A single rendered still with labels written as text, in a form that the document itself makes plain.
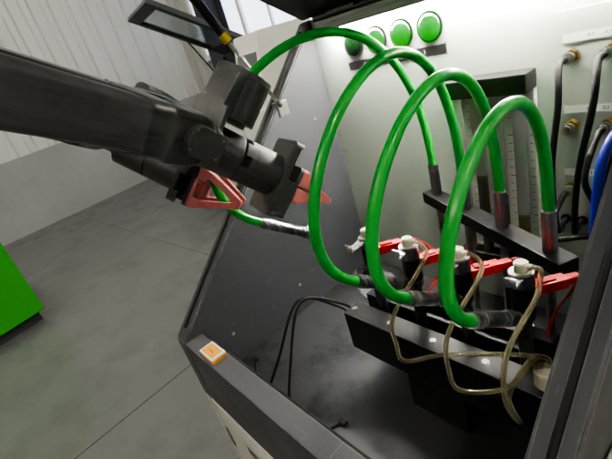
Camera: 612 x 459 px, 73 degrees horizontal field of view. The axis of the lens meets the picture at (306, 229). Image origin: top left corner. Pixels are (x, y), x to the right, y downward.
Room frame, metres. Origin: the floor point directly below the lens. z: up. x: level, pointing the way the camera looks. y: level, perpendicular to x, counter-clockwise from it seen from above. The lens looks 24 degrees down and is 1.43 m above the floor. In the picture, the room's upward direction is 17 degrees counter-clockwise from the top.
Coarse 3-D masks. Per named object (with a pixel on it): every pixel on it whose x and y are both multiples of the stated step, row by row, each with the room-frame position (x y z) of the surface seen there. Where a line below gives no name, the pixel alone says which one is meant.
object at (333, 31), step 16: (304, 32) 0.66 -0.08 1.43; (320, 32) 0.66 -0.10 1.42; (336, 32) 0.67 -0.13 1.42; (352, 32) 0.67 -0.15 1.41; (272, 48) 0.65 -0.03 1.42; (288, 48) 0.65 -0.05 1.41; (384, 48) 0.68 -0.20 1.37; (256, 64) 0.64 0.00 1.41; (400, 64) 0.69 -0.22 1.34; (416, 112) 0.70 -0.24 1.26; (432, 144) 0.69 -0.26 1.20; (432, 160) 0.69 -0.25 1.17; (256, 224) 0.63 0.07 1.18
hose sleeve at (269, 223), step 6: (264, 222) 0.63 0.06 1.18; (270, 222) 0.63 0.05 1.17; (276, 222) 0.63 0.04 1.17; (282, 222) 0.64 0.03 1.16; (264, 228) 0.63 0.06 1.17; (270, 228) 0.63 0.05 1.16; (276, 228) 0.63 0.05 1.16; (282, 228) 0.63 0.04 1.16; (288, 228) 0.63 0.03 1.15; (294, 228) 0.64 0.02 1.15; (300, 228) 0.64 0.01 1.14; (294, 234) 0.64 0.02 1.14; (300, 234) 0.64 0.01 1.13
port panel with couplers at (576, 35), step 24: (576, 24) 0.58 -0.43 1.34; (600, 24) 0.55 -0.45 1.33; (576, 48) 0.58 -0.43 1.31; (600, 48) 0.55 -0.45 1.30; (576, 72) 0.58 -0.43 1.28; (576, 96) 0.58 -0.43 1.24; (600, 96) 0.55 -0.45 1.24; (576, 120) 0.57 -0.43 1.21; (600, 120) 0.55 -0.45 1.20; (576, 144) 0.58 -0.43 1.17; (600, 144) 0.55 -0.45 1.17
